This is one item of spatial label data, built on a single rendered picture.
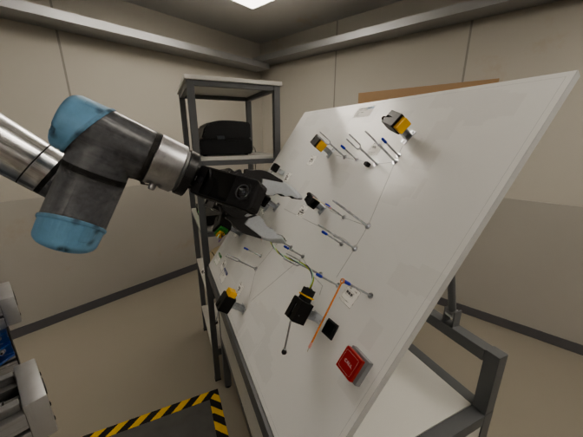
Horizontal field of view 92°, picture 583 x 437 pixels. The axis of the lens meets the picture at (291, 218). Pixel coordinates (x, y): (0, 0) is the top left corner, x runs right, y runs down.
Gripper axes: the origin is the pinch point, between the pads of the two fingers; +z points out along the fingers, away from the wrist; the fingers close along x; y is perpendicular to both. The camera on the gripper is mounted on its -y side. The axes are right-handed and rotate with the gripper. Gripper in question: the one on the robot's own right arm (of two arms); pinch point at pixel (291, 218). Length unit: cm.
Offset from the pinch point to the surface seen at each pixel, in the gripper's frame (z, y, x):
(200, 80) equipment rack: -14, 103, -56
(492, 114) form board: 35, -10, -40
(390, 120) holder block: 25.9, 11.2, -38.0
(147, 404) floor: 33, 135, 124
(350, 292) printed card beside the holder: 28.7, 7.3, 10.3
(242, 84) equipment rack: 4, 100, -66
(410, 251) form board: 30.4, -4.1, -3.7
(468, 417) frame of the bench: 74, -7, 32
